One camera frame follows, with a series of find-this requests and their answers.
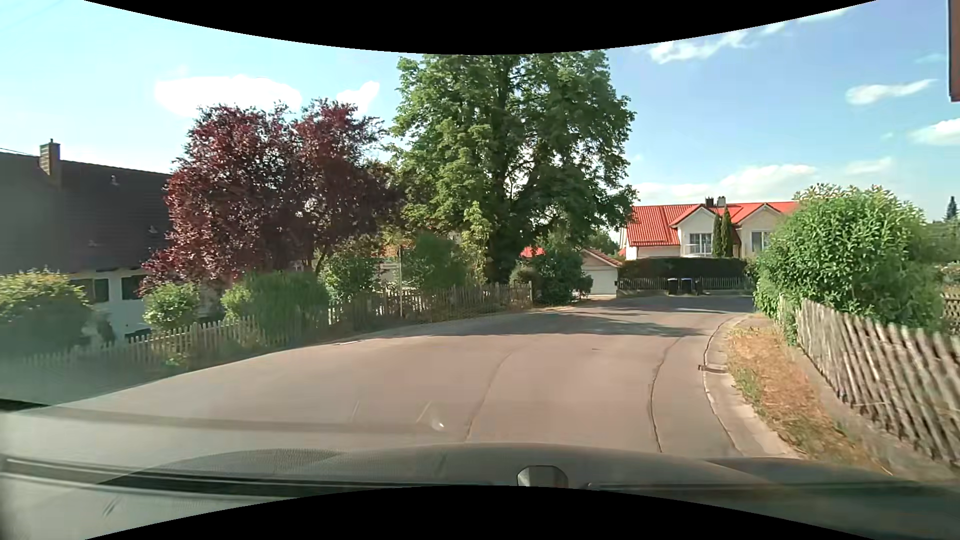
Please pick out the white garage with red roof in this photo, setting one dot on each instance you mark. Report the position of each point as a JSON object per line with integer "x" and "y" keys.
{"x": 602, "y": 274}

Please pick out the white house with red roof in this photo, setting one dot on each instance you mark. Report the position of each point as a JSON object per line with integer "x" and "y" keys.
{"x": 697, "y": 225}

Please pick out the dark green hedge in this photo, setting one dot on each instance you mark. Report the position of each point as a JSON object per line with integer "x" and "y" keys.
{"x": 682, "y": 268}

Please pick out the slim dark cypress trees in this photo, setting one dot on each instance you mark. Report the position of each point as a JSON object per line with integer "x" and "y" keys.
{"x": 722, "y": 234}

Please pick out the pole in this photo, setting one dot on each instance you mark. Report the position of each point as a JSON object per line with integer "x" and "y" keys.
{"x": 400, "y": 281}

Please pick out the white house with dark roof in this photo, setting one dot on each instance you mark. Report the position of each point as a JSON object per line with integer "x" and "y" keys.
{"x": 82, "y": 217}

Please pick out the low railing fence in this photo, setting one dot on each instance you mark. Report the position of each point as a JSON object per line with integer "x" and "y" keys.
{"x": 652, "y": 284}

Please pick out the large round green bush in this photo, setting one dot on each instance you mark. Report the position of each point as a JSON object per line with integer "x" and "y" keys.
{"x": 847, "y": 255}

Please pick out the grey asphalt road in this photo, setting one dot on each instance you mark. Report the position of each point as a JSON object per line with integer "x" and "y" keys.
{"x": 540, "y": 375}

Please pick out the dark wheelie bins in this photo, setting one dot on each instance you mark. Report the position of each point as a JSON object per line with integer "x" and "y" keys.
{"x": 684, "y": 286}

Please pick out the long wooden picket fence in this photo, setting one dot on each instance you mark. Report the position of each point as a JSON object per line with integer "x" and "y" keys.
{"x": 300, "y": 319}

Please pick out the car's own bonnet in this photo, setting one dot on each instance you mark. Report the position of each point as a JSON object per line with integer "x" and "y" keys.
{"x": 450, "y": 469}

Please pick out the large green tree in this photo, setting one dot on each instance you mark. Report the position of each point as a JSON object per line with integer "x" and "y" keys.
{"x": 510, "y": 150}

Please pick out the weathered wooden picket fence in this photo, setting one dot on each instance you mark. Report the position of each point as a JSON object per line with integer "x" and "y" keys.
{"x": 877, "y": 367}

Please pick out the dark red leafed tree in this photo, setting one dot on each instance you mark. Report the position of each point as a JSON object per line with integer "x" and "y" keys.
{"x": 255, "y": 195}

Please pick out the dry grass verge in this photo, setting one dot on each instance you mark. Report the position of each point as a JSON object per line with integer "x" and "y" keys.
{"x": 780, "y": 390}

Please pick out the row of green bushes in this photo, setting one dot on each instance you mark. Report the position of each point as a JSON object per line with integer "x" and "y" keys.
{"x": 270, "y": 300}

